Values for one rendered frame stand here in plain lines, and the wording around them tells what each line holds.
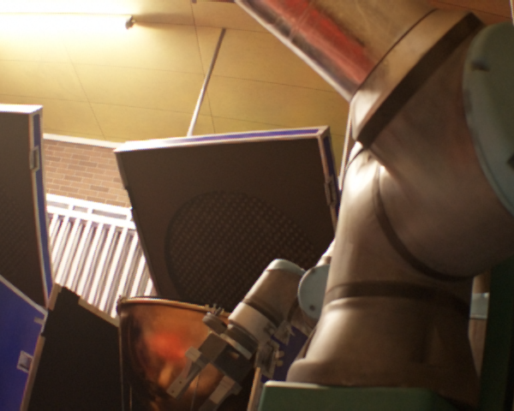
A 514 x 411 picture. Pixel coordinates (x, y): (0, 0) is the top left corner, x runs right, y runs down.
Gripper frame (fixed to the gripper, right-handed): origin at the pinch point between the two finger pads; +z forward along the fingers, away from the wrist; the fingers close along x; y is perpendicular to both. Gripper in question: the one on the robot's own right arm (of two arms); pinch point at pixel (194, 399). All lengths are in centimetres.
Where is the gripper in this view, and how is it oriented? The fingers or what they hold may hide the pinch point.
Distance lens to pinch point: 123.3
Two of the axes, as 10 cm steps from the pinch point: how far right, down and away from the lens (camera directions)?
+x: 3.7, 5.6, 7.4
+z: -5.9, 7.6, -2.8
